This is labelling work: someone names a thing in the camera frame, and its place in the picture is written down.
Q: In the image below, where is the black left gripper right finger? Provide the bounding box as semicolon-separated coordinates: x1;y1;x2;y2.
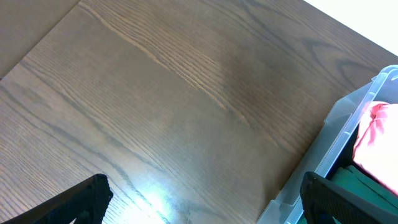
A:
300;172;397;224

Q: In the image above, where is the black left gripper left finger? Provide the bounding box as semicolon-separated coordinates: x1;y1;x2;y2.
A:
4;174;113;224

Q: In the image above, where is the green garment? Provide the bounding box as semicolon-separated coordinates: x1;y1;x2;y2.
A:
297;164;398;224

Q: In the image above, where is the clear plastic storage bin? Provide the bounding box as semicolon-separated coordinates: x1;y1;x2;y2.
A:
257;65;397;224

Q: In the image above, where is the pink garment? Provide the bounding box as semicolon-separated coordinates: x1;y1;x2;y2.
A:
353;101;397;194

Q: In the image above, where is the black knit garment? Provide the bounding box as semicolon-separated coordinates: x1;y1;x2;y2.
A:
326;127;359;180

